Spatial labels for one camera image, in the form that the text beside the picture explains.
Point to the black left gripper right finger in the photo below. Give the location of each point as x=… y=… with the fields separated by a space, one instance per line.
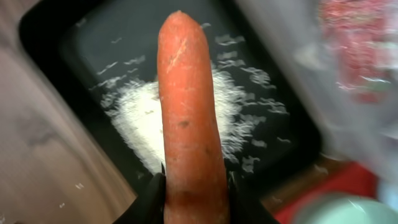
x=245 y=208

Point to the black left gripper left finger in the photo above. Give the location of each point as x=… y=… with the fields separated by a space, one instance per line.
x=148 y=207

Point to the orange carrot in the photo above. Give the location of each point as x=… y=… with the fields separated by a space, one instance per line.
x=196 y=185

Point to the mint green bowl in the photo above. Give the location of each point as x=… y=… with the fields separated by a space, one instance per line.
x=339 y=208

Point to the white rice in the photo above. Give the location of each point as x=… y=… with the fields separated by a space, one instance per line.
x=120 y=54

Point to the red snack wrapper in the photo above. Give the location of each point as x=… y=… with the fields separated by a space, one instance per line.
x=356 y=31

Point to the red plastic tray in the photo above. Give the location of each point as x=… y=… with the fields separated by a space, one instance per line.
x=354 y=179

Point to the clear plastic bin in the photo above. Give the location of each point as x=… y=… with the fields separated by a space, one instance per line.
x=363 y=132

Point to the black plastic bin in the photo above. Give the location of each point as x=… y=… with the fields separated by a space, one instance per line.
x=46 y=32

